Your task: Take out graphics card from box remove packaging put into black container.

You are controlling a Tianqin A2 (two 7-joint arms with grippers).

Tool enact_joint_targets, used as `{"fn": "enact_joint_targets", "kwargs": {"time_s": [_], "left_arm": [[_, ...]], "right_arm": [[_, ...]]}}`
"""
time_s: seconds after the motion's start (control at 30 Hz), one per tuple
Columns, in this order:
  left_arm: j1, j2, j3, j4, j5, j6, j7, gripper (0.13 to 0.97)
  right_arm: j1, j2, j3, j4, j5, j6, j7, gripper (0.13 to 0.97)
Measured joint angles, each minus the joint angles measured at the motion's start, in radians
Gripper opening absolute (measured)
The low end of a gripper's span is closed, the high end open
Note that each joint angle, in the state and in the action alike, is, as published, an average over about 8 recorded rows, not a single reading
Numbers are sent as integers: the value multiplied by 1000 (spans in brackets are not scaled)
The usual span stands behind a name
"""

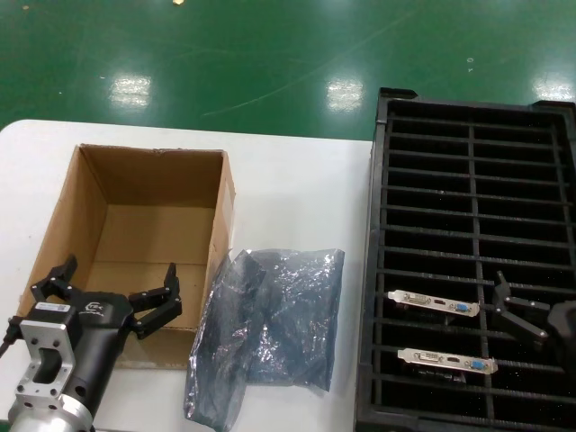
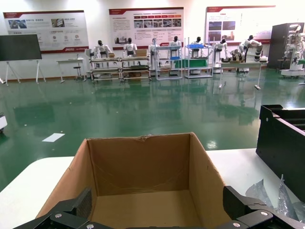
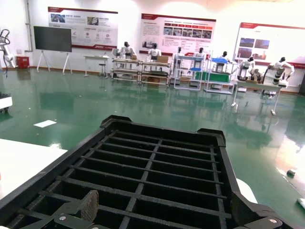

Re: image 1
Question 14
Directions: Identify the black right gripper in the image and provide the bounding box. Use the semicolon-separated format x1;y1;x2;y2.
492;271;576;361

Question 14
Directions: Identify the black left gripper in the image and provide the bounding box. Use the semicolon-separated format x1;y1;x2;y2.
30;253;184;409

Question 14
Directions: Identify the graphics card with metal bracket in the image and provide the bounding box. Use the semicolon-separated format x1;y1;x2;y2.
397;347;499;384
387;290;481;326

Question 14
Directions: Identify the antistatic bag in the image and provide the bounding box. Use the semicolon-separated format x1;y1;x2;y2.
245;247;347;397
183;248;267;423

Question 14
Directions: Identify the brown cardboard box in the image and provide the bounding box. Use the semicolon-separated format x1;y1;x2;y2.
17;143;236;372

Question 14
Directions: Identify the black slotted plastic container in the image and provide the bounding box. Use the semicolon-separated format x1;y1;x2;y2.
355;87;576;432

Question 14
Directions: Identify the flat empty antistatic bag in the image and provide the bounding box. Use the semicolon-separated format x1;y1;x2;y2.
245;247;347;397

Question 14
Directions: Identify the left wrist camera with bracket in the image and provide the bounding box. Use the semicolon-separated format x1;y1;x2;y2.
13;301;82;402

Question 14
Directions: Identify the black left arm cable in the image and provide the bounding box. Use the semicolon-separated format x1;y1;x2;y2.
0;314;24;362

